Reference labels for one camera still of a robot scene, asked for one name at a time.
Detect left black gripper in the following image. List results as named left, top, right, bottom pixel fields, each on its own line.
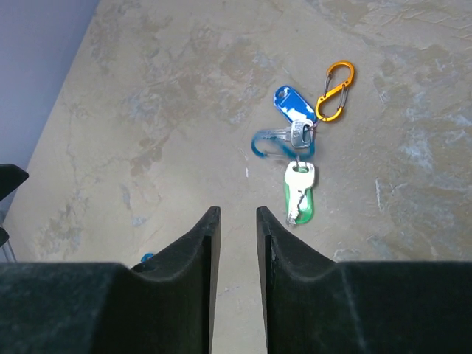
left=0, top=164, right=29, bottom=246

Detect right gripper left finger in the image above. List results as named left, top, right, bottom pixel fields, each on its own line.
left=1, top=206, right=221, bottom=353

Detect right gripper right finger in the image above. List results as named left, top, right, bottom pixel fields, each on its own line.
left=256, top=206, right=471, bottom=353

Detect key with green tag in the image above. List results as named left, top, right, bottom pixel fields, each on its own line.
left=284, top=159, right=316, bottom=226

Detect key with blue tag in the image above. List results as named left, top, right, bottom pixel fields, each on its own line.
left=251, top=85, right=317, bottom=150

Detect orange S carabiner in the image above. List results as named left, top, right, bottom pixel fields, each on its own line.
left=314, top=60, right=355, bottom=122

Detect light blue S carabiner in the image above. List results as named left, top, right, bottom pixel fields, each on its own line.
left=141, top=253, right=154, bottom=263

